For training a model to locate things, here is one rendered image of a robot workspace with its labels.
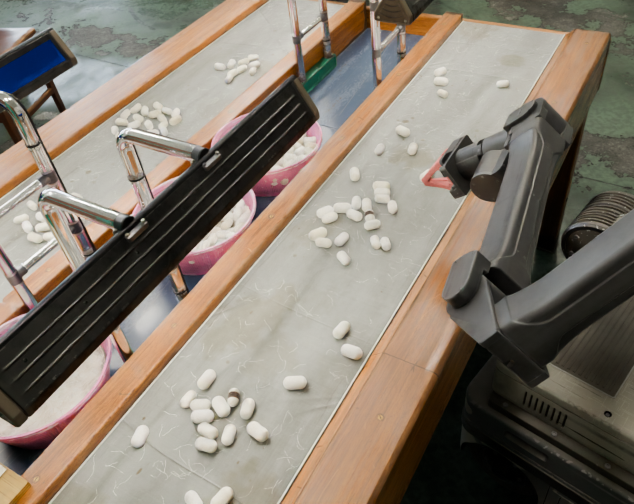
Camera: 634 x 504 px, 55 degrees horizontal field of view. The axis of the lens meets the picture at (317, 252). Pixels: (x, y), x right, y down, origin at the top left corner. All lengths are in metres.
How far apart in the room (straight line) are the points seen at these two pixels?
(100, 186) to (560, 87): 1.13
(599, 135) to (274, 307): 2.04
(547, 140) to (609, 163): 1.82
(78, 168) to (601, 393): 1.28
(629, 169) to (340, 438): 2.03
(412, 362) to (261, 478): 0.29
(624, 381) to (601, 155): 1.53
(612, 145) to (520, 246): 2.11
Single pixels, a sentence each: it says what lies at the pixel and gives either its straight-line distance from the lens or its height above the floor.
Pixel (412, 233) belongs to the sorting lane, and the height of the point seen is 0.74.
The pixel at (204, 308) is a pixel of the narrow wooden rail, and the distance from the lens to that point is 1.11.
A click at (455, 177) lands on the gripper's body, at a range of 1.05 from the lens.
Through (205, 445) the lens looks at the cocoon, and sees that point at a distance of 0.96.
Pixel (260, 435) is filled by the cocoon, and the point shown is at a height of 0.76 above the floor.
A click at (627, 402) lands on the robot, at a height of 0.47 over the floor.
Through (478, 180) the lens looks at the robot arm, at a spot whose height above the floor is 0.98.
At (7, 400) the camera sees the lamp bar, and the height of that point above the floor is 1.07.
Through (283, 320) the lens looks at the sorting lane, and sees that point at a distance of 1.09.
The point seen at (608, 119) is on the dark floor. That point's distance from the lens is 3.01.
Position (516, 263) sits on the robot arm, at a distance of 0.74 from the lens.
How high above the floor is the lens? 1.57
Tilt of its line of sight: 44 degrees down
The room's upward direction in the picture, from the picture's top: 8 degrees counter-clockwise
